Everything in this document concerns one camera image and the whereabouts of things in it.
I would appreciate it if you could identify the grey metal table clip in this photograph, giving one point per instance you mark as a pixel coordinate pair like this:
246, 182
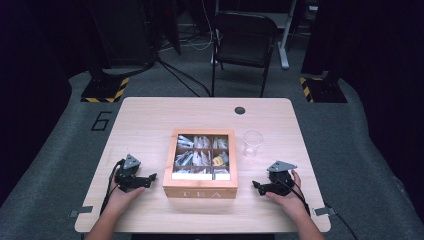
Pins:
81, 211
324, 211

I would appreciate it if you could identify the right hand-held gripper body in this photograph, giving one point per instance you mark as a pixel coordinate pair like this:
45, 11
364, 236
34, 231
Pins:
280, 181

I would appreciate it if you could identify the pile of tea bags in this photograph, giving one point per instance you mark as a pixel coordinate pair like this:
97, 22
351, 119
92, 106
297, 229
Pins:
202, 156

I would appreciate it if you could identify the white desk leg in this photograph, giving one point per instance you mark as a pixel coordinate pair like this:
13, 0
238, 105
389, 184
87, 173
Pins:
285, 43

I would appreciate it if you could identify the light wooden table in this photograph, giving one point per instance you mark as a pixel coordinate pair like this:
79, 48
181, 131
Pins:
143, 116

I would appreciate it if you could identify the black table grommet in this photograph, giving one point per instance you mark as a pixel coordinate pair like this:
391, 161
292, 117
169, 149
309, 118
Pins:
239, 110

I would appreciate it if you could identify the black folding chair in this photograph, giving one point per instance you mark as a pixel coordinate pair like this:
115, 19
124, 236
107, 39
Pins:
245, 36

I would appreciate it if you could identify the clear glass cup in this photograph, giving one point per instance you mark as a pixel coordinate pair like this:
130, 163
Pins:
252, 144

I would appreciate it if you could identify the wooden tea box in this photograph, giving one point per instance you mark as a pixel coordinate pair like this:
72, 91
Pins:
200, 191

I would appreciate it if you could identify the striped black stand base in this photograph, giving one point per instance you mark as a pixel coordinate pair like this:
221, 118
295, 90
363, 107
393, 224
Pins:
321, 90
105, 90

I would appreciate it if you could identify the person's left hand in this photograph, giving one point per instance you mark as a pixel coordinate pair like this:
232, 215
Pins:
124, 200

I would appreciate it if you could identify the person's right hand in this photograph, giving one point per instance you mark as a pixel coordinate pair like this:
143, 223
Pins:
290, 201

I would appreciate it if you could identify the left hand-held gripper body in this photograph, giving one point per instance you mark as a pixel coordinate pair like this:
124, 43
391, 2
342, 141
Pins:
128, 175

